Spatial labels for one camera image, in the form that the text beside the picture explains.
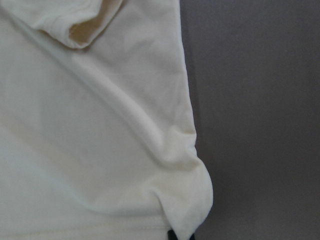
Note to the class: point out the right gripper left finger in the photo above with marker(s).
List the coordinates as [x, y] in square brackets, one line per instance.
[171, 235]

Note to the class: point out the cream long-sleeve graphic shirt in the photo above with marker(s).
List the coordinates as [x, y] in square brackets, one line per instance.
[97, 133]

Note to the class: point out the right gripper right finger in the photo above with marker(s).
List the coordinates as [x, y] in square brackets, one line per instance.
[192, 237]

